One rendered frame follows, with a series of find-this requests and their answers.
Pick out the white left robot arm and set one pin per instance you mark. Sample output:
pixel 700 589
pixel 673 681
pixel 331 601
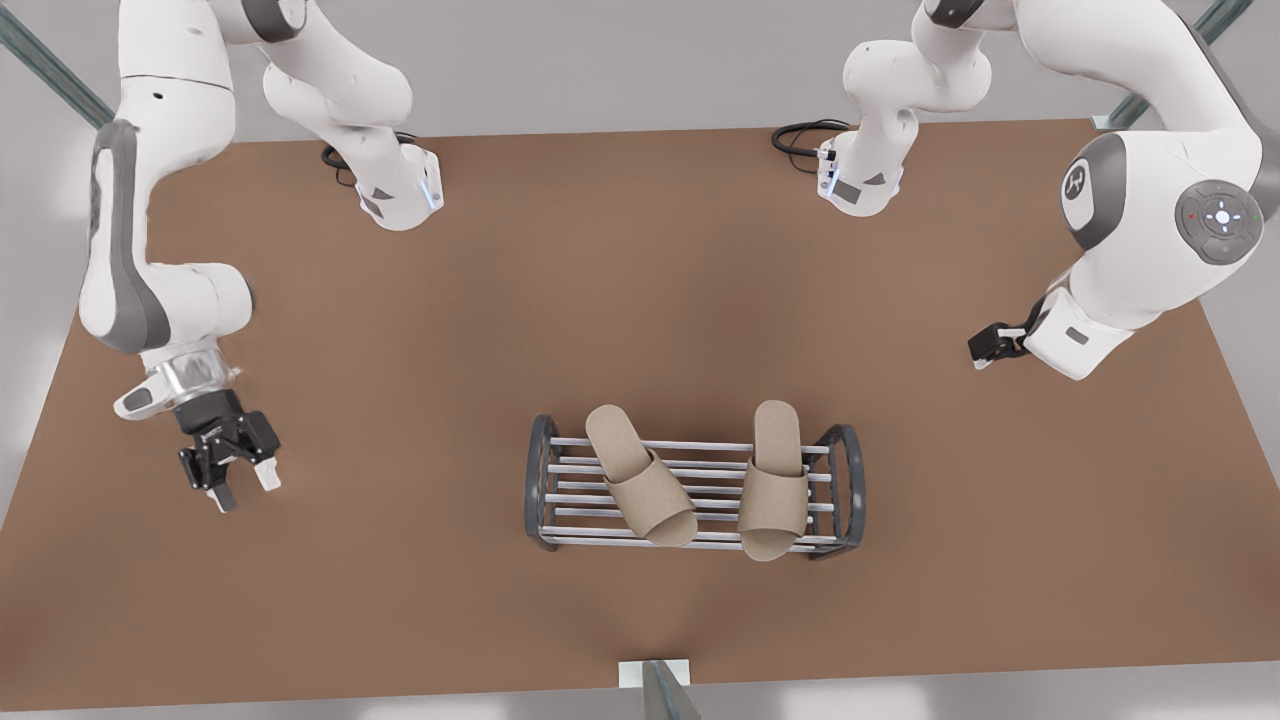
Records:
pixel 1150 230

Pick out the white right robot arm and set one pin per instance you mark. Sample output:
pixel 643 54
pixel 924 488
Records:
pixel 180 300

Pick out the grey metal shoe rack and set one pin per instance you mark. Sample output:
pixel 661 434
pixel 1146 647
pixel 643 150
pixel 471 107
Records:
pixel 700 490

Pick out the beige slipper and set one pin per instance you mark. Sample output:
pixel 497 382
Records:
pixel 773 490
pixel 640 480

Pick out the silver frame post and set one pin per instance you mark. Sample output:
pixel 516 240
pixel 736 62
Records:
pixel 660 688
pixel 55 70
pixel 1160 75

